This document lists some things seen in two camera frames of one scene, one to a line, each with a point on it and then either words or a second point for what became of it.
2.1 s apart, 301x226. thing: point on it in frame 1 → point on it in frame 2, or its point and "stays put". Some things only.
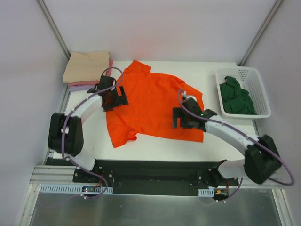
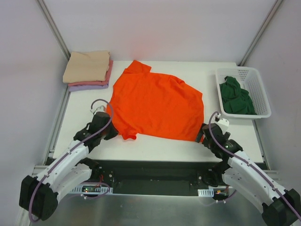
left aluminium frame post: x=50 y=19 stays put
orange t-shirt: x=152 y=97 stays put
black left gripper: x=120 y=99 → x=109 y=132
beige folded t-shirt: x=89 y=66 stays put
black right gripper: x=182 y=118 → x=202 y=134
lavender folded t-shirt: x=80 y=87 stays put
